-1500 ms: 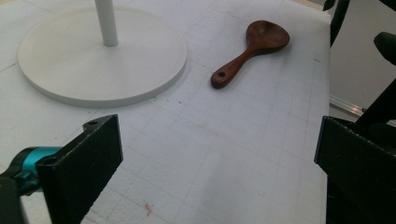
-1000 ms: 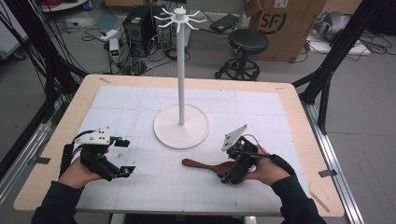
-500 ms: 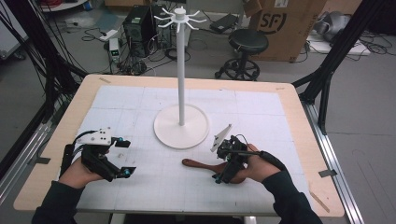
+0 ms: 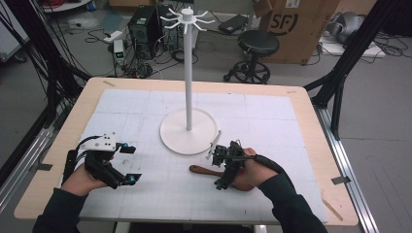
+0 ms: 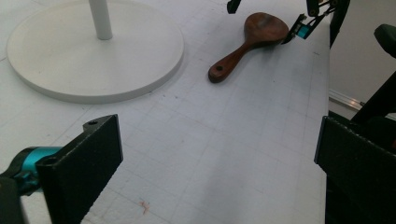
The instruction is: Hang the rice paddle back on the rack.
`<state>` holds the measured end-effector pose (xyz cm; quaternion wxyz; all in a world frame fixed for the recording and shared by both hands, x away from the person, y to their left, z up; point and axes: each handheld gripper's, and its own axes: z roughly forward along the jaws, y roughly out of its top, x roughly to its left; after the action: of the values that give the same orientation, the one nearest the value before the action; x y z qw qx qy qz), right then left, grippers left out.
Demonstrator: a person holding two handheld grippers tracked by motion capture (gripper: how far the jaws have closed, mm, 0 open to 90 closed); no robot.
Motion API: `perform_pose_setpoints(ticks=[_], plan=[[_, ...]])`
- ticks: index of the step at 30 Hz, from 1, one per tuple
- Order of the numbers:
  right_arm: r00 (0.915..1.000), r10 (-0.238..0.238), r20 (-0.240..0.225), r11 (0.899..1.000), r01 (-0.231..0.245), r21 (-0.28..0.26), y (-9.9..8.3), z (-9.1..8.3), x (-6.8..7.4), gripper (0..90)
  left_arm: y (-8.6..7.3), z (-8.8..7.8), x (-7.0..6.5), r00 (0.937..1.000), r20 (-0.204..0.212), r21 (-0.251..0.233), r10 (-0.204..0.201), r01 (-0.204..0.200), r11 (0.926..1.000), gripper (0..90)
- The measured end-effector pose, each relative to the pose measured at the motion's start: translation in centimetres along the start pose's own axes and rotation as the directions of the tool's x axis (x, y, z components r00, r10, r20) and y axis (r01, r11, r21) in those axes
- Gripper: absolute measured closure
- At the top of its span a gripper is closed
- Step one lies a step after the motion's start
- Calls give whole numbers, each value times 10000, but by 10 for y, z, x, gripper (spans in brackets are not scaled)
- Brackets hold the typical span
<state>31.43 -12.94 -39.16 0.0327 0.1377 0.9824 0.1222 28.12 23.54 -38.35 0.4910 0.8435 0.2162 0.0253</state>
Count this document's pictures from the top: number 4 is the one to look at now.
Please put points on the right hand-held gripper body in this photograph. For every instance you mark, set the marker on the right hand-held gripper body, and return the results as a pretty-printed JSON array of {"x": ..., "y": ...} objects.
[{"x": 234, "y": 158}]

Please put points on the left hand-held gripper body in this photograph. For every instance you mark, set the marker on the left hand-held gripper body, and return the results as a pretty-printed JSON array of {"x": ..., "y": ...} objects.
[{"x": 103, "y": 165}]

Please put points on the brown wooden spoon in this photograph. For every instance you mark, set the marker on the brown wooden spoon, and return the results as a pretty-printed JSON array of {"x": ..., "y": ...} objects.
[{"x": 204, "y": 171}]

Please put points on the person's right hand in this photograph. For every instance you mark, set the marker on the person's right hand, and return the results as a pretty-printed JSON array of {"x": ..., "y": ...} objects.
[{"x": 256, "y": 176}]

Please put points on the person's left hand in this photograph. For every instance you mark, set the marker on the person's left hand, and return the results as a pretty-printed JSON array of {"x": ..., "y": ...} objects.
[{"x": 77, "y": 183}]

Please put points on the white grid mat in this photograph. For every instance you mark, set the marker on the white grid mat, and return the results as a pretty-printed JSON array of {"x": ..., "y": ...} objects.
[{"x": 181, "y": 200}]

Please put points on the grey tape piece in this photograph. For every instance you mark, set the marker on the grey tape piece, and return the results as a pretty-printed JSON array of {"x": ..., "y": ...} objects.
[
  {"x": 340, "y": 180},
  {"x": 44, "y": 167}
]

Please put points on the white hook stand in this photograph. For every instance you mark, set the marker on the white hook stand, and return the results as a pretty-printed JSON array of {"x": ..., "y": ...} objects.
[{"x": 188, "y": 97}]

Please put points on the white device with green display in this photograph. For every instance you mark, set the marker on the white device with green display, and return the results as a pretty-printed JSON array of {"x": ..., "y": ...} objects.
[{"x": 119, "y": 48}]

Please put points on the thin wooden stick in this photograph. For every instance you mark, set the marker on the thin wooden stick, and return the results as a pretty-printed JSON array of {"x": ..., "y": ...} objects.
[{"x": 332, "y": 209}]

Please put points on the white power strip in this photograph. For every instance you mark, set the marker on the white power strip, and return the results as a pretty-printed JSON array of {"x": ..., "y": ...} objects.
[{"x": 112, "y": 36}]

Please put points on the black computer tower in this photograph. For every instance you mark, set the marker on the black computer tower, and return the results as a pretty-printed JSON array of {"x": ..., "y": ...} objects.
[
  {"x": 144, "y": 32},
  {"x": 170, "y": 35}
]

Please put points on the black round stool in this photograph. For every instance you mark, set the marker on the black round stool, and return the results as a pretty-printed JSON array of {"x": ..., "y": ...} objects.
[{"x": 258, "y": 42}]

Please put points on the black flat case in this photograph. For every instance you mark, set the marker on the black flat case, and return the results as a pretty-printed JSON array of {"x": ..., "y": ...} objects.
[{"x": 232, "y": 23}]

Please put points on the large cardboard box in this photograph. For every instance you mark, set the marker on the large cardboard box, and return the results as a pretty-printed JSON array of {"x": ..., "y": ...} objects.
[{"x": 301, "y": 39}]

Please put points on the white flat board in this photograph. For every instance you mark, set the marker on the white flat board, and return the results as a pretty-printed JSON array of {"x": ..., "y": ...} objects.
[{"x": 353, "y": 50}]

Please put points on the grey bag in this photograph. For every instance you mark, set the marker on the grey bag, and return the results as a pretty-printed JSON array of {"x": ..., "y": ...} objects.
[{"x": 346, "y": 24}]

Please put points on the aluminium rail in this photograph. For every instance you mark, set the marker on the aluminium rail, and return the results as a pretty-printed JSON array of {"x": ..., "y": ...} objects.
[
  {"x": 346, "y": 168},
  {"x": 22, "y": 165}
]

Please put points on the black metal frame post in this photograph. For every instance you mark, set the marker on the black metal frame post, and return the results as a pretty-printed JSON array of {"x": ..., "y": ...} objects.
[
  {"x": 353, "y": 48},
  {"x": 42, "y": 48}
]

